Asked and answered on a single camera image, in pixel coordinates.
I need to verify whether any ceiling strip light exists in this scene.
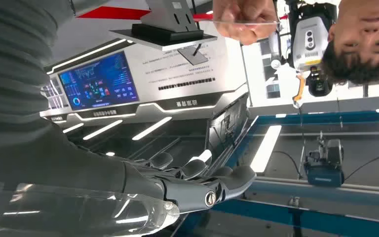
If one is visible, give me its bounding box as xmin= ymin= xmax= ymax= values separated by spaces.
xmin=132 ymin=117 xmax=173 ymax=142
xmin=62 ymin=122 xmax=85 ymax=134
xmin=82 ymin=119 xmax=124 ymax=141

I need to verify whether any blue display screen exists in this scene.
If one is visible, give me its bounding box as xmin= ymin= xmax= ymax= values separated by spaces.
xmin=58 ymin=50 xmax=141 ymax=112

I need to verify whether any person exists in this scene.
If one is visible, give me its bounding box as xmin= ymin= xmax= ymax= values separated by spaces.
xmin=213 ymin=0 xmax=379 ymax=86

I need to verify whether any rectangular ceiling light panel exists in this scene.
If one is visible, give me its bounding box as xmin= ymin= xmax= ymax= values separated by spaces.
xmin=250 ymin=125 xmax=282 ymax=174

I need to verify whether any white exhibition display wall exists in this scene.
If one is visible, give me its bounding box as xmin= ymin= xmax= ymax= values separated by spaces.
xmin=40 ymin=19 xmax=250 ymax=126

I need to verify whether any grey kiosk stand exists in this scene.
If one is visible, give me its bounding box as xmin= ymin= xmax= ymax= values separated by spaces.
xmin=109 ymin=0 xmax=218 ymax=52

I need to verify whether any red floor tape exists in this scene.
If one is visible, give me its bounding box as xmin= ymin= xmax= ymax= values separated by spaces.
xmin=77 ymin=5 xmax=215 ymax=22

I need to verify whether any blue ceiling-mounted device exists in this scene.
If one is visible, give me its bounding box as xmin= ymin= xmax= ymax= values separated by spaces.
xmin=303 ymin=130 xmax=345 ymax=188

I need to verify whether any white camera device on stand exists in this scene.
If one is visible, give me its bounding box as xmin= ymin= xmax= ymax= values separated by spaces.
xmin=287 ymin=0 xmax=339 ymax=109

